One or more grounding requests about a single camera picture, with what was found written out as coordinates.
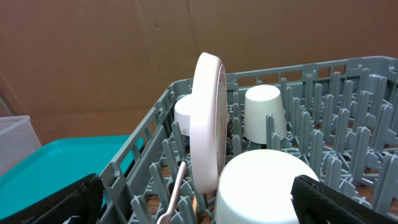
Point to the teal plastic tray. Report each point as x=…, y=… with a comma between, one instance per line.
x=54, y=167

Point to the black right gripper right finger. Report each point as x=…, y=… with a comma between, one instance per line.
x=316, y=203

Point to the small pink plate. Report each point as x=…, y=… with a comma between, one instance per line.
x=182, y=112

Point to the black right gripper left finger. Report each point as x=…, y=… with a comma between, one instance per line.
x=80, y=202

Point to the large white plate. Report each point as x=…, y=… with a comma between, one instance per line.
x=208, y=122

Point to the white cup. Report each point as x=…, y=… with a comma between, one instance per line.
x=262, y=101

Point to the white bowl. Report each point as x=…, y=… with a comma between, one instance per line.
x=255, y=186

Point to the clear plastic bin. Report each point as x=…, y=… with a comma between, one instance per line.
x=18, y=141

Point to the white plastic fork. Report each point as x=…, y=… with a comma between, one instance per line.
x=166, y=217

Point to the wooden chopstick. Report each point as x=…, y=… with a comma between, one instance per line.
x=195, y=205

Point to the grey dishwasher rack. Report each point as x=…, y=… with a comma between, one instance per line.
x=341, y=120

